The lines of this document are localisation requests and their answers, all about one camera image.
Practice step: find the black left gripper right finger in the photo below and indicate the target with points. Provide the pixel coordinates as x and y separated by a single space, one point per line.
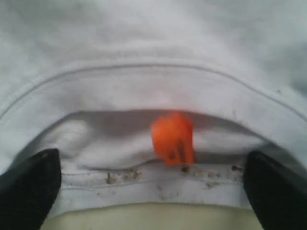
277 195

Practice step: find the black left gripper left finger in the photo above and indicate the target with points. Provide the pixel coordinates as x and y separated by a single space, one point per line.
29 190

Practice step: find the white t-shirt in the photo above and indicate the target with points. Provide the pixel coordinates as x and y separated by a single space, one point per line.
153 100

